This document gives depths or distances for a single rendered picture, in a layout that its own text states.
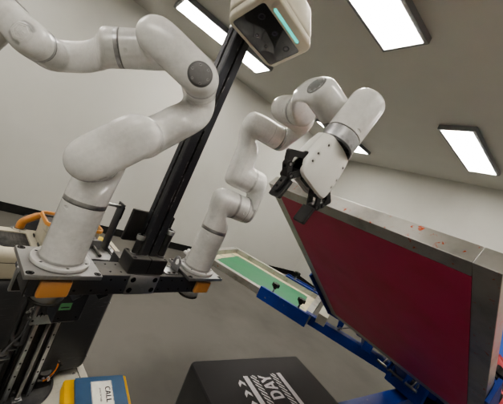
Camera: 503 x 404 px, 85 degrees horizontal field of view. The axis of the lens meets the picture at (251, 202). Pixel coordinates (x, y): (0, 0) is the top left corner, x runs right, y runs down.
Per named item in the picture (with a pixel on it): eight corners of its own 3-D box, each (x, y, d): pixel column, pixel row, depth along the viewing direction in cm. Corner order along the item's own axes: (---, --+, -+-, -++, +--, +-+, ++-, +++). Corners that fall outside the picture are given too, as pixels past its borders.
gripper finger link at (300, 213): (317, 201, 60) (299, 225, 59) (310, 193, 58) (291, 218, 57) (328, 205, 57) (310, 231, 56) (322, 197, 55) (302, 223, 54)
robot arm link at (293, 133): (243, 133, 97) (276, 151, 104) (267, 142, 78) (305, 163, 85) (265, 90, 94) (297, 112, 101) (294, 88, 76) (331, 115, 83)
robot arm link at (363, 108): (325, 91, 65) (344, 120, 70) (298, 124, 64) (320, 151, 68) (379, 80, 52) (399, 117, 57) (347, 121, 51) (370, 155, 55)
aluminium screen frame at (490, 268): (503, 274, 39) (516, 256, 40) (268, 183, 86) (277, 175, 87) (480, 432, 81) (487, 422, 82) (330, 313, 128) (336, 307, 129)
